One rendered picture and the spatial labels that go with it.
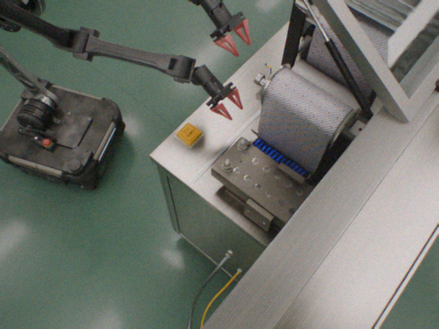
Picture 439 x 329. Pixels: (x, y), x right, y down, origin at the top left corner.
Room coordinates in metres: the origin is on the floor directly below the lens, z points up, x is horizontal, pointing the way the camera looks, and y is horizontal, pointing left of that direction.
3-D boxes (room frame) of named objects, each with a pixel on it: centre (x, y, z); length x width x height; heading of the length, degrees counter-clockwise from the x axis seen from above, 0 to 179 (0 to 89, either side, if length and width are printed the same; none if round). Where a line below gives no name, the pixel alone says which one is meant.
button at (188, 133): (0.86, 0.11, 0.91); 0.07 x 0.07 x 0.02; 51
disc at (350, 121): (0.68, -0.37, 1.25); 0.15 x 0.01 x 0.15; 141
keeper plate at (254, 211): (0.51, -0.13, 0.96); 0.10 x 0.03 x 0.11; 51
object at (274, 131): (0.71, -0.23, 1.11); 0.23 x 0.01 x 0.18; 51
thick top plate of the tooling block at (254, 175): (0.59, -0.18, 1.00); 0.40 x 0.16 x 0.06; 51
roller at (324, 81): (0.85, -0.34, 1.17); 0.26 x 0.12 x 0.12; 51
